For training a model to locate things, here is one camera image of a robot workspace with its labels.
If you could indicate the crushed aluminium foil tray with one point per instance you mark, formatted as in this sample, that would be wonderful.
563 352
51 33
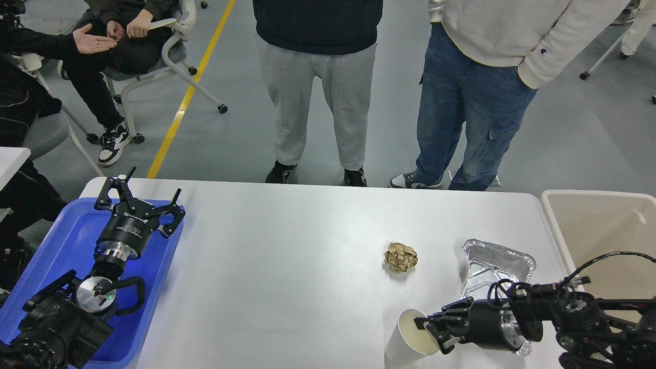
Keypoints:
488 263

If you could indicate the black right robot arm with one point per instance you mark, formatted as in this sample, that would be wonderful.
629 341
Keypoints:
594 332

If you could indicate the grey chair at left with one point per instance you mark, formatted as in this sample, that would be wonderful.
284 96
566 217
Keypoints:
46 133

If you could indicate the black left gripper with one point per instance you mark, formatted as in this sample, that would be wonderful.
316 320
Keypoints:
125 228

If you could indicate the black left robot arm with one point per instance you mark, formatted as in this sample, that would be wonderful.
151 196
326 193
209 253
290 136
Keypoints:
87 297

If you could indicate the white chair leg with caster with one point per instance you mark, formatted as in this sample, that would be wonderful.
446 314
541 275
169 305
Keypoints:
586 74

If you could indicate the crumpled brown paper ball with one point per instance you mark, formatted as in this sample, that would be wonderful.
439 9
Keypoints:
400 258

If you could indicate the blue plastic tray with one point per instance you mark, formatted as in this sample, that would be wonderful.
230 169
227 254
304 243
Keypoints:
70 245

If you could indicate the white side table corner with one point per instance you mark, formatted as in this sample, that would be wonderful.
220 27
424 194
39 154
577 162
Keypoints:
12 158

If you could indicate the person in blue jeans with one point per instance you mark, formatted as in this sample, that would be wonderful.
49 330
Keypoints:
484 63

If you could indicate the person in white at corner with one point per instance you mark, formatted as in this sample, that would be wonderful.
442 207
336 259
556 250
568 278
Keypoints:
643 19

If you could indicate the white paper cup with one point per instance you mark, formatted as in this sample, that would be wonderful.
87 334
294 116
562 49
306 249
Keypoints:
408 344

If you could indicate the white grey office chair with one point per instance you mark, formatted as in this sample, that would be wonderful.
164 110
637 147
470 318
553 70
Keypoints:
173 61

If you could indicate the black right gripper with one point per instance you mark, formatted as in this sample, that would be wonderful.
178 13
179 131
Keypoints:
475 322

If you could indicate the person in black at left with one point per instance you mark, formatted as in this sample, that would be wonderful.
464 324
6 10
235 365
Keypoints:
29 195

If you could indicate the seated person in black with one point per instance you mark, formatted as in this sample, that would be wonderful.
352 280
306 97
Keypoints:
138 48

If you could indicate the beige plastic bin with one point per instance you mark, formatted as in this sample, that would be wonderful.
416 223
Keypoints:
587 224

